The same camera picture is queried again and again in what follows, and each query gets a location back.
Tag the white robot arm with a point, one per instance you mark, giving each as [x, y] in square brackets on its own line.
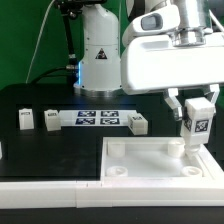
[185, 22]

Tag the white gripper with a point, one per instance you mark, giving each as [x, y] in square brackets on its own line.
[152, 64]

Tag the white L-shaped fence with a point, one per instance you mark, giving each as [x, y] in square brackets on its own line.
[114, 192]

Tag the white block at left edge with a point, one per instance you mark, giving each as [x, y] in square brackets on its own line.
[1, 154]

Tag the white marker base plate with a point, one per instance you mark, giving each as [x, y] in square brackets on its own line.
[94, 117]

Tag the white square tabletop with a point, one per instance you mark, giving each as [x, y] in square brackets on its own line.
[154, 158]

